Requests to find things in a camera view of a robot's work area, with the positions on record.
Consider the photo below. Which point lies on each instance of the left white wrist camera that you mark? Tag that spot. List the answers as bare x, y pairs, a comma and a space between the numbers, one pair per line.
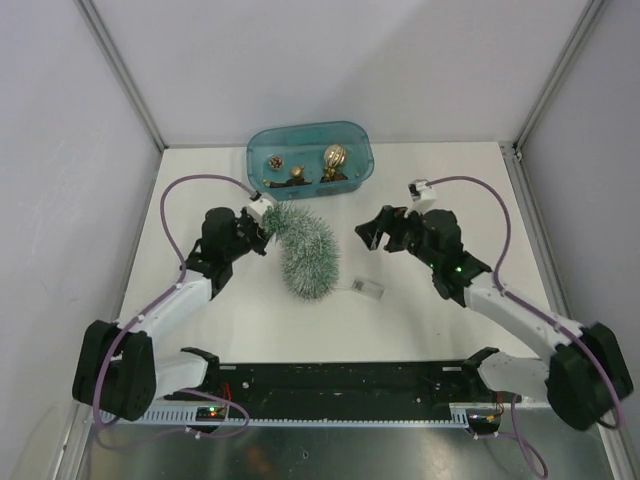
258, 205

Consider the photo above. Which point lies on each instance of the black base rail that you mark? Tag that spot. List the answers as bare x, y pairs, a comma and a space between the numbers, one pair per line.
369, 392

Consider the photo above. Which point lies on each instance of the small frosted christmas tree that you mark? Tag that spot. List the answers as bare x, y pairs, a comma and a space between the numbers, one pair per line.
310, 255

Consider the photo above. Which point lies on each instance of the small gold ball ornament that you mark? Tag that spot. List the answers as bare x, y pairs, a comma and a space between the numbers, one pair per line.
297, 171

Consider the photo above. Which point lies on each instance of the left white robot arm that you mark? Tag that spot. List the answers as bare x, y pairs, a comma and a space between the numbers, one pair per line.
119, 370

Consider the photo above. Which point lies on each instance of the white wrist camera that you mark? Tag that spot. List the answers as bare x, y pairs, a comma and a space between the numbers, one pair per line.
423, 197
258, 205

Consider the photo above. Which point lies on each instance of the right aluminium corner post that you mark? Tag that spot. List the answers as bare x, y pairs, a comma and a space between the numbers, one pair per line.
570, 52

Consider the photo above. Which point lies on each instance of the teal plastic container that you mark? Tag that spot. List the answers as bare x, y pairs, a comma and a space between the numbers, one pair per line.
304, 145

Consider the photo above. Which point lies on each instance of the aluminium corner post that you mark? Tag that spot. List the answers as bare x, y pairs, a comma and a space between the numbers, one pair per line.
570, 52
114, 59

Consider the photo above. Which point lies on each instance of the gold striped bauble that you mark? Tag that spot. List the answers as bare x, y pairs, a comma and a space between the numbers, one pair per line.
335, 156

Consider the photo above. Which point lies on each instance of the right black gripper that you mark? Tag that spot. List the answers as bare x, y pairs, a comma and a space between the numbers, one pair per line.
390, 220

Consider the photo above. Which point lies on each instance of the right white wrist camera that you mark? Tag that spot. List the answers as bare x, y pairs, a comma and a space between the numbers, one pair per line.
423, 197

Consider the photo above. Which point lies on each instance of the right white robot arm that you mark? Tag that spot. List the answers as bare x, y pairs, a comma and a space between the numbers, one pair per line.
579, 371

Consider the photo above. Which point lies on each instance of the small pine cone ornament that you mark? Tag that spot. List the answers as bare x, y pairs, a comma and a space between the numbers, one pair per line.
275, 163

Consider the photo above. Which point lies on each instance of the left aluminium corner post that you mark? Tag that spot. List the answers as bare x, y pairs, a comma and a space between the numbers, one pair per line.
114, 59

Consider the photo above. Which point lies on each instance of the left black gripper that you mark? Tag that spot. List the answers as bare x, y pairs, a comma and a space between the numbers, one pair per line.
246, 218

